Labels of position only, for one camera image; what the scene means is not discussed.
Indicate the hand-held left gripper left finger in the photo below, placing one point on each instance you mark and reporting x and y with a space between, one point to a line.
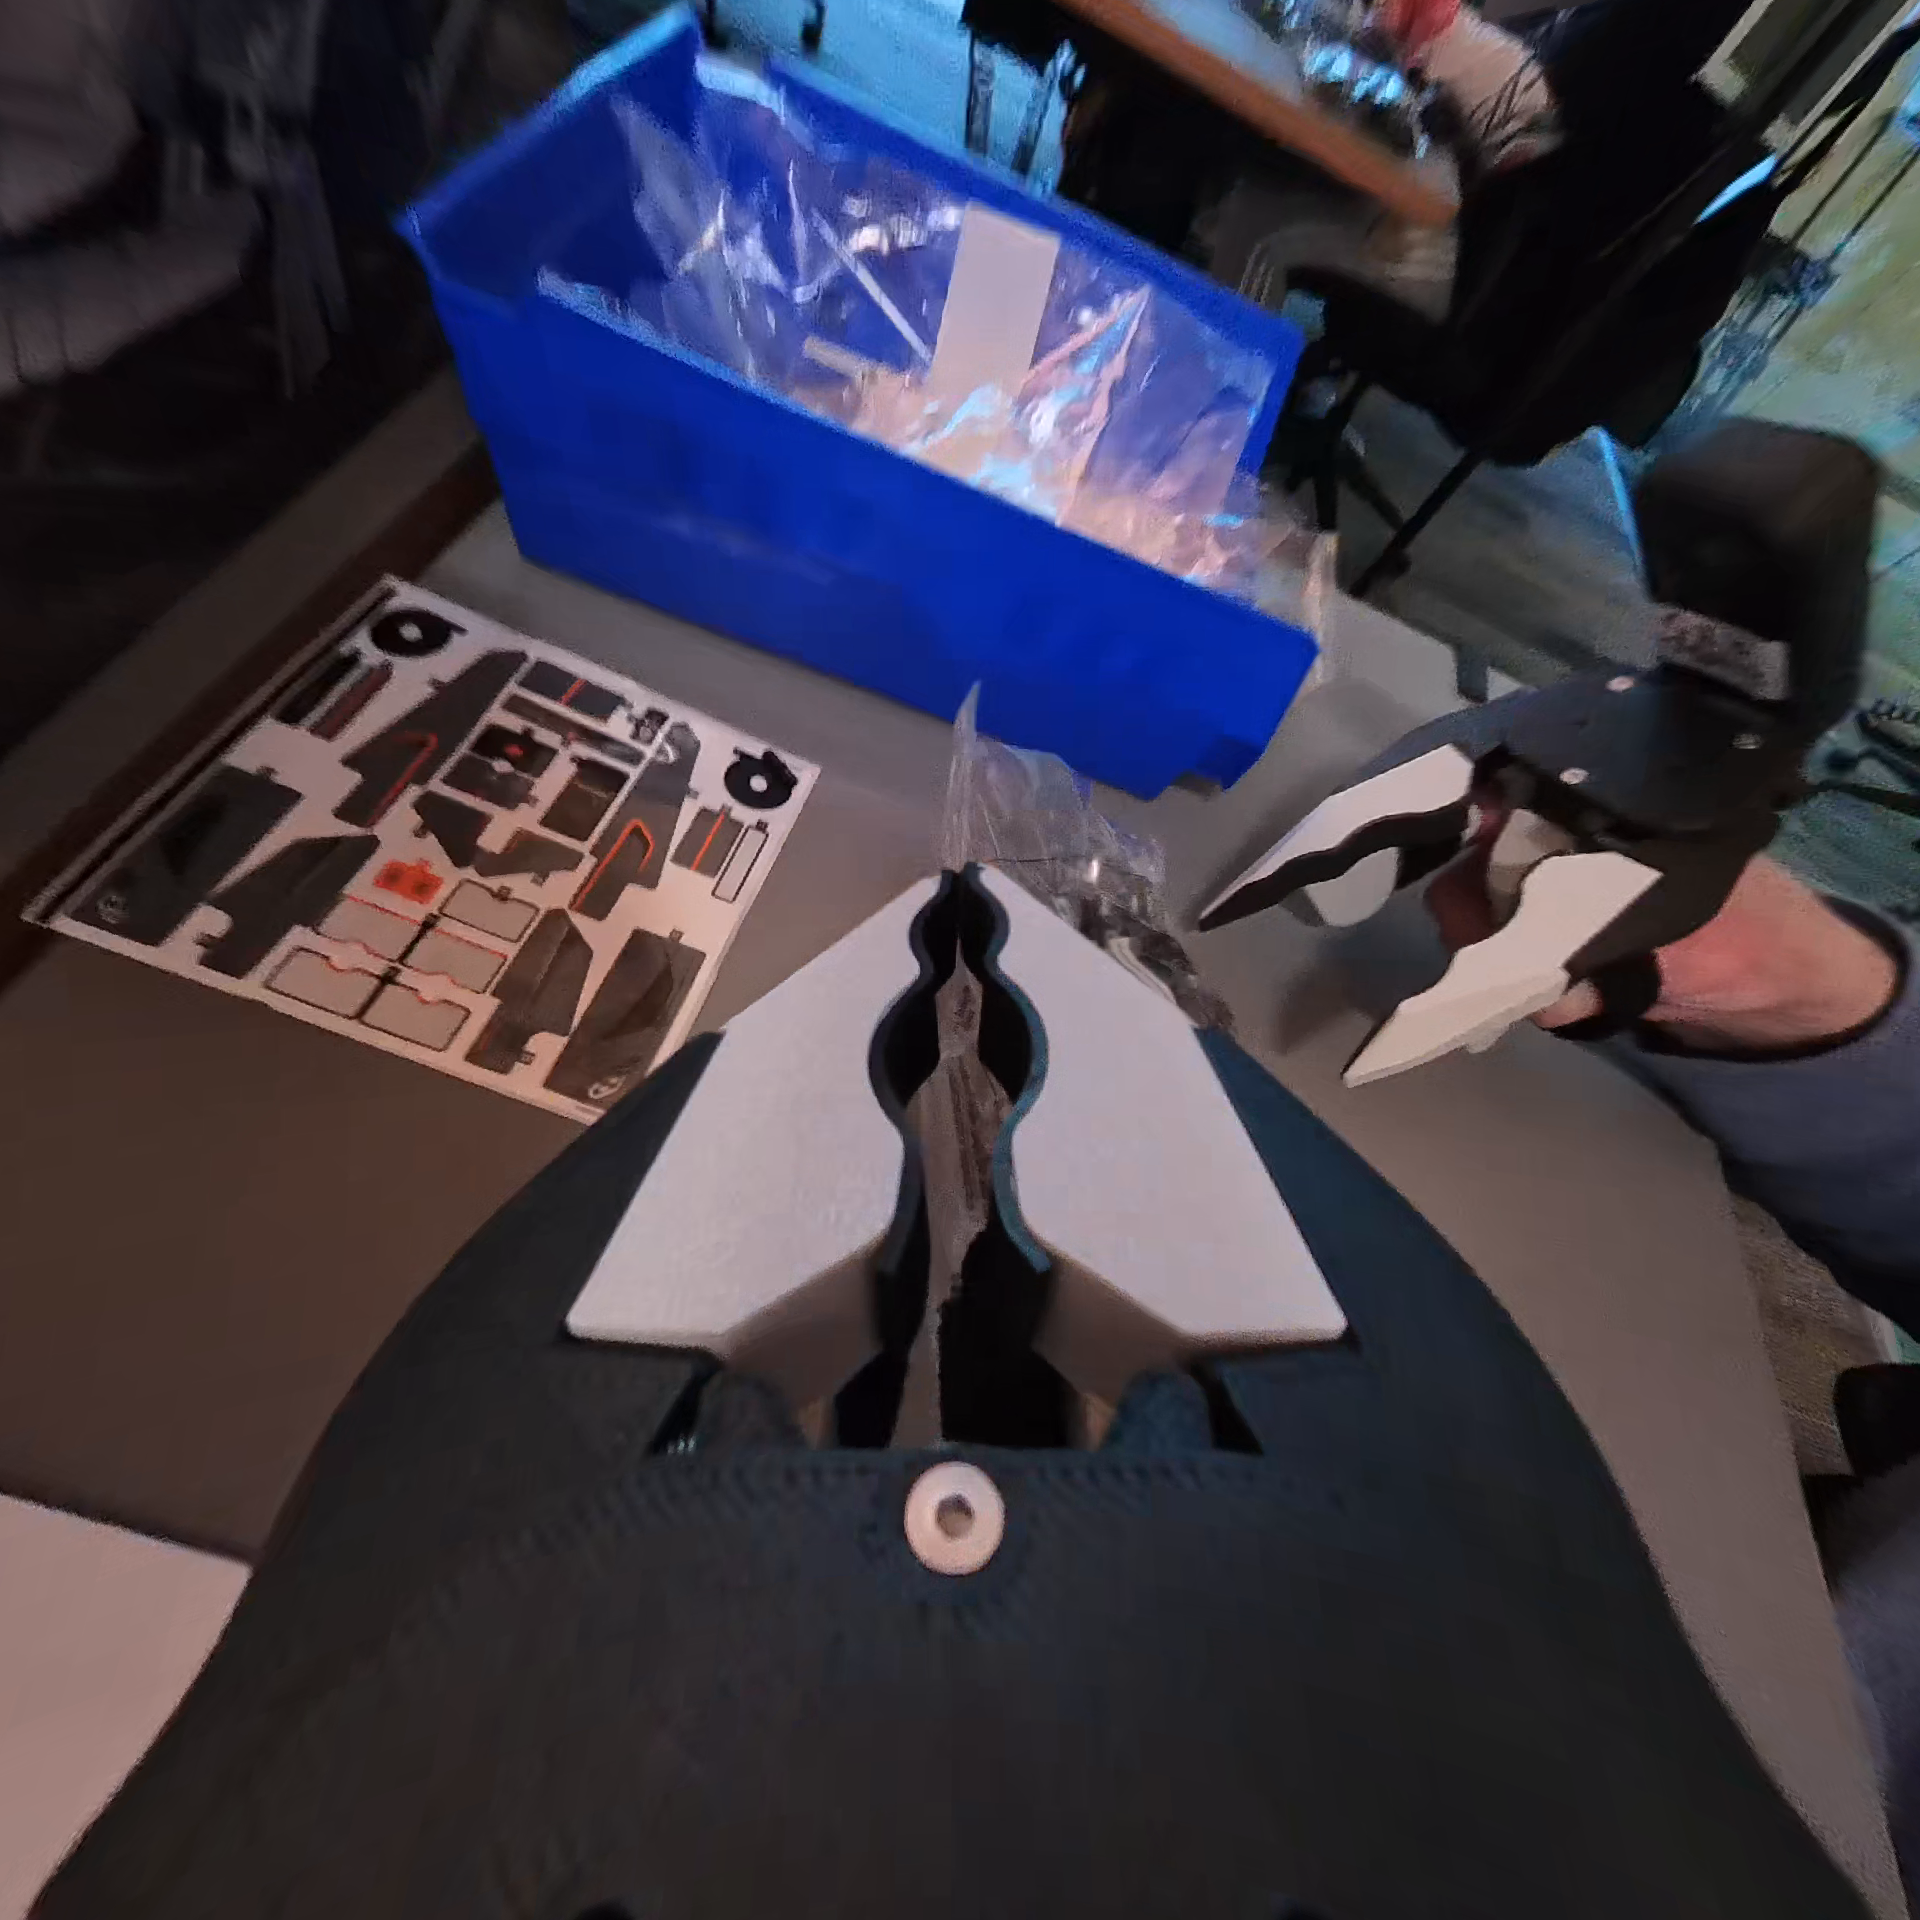
751 1184

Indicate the lego sticker sheet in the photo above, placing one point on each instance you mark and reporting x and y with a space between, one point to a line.
452 855

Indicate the background desk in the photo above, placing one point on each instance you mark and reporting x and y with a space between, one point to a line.
1276 105

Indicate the black office chair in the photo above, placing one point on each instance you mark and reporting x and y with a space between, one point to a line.
1577 300

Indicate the clear bag of lego parts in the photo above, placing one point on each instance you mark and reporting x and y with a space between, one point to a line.
1095 884

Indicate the clear plastic bag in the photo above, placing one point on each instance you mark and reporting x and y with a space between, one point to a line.
962 345

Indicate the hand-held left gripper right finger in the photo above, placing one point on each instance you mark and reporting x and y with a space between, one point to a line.
1172 1184

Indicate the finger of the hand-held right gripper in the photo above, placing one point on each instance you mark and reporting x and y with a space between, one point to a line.
1530 944
1381 802

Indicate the person's right hand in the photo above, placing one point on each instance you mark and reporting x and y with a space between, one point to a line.
1771 961

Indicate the person's right forearm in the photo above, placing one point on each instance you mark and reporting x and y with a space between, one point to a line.
1799 1110

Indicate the blue parts bin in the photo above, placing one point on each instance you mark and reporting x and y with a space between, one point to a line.
751 523

